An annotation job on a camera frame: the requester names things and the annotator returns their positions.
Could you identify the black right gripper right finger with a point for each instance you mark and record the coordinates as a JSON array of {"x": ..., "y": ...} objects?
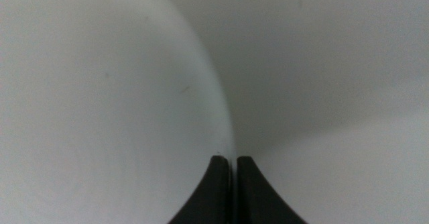
[{"x": 258, "y": 200}]

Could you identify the white shallow bowl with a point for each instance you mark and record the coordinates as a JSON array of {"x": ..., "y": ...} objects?
[{"x": 100, "y": 110}]

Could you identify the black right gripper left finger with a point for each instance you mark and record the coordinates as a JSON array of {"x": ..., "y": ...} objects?
[{"x": 211, "y": 197}]

